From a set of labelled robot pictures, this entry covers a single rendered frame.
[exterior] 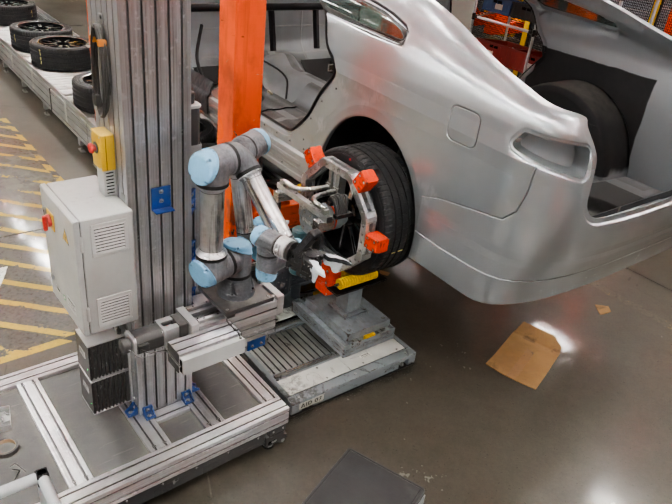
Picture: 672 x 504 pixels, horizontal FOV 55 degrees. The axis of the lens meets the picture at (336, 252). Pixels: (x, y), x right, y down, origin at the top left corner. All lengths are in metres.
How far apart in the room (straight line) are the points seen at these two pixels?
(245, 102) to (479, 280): 1.41
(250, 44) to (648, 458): 2.78
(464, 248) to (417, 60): 0.85
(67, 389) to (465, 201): 1.94
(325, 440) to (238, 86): 1.74
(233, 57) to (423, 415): 1.98
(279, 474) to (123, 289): 1.11
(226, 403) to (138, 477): 0.53
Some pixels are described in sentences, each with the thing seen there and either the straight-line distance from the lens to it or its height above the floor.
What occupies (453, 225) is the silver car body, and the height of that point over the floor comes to 1.03.
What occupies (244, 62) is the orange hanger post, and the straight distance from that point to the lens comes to 3.22.
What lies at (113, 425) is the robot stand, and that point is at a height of 0.21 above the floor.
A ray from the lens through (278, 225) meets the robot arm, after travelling 2.31.
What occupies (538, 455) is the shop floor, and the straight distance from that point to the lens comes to 3.43.
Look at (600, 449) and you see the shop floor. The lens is 3.60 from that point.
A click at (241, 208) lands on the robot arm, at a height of 1.08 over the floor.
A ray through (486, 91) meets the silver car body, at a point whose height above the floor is 1.63.
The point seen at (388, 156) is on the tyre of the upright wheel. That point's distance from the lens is 3.18.
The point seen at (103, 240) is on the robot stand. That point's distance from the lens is 2.36.
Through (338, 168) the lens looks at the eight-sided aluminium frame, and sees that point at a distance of 3.11.
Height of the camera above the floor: 2.29
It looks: 30 degrees down
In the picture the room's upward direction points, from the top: 7 degrees clockwise
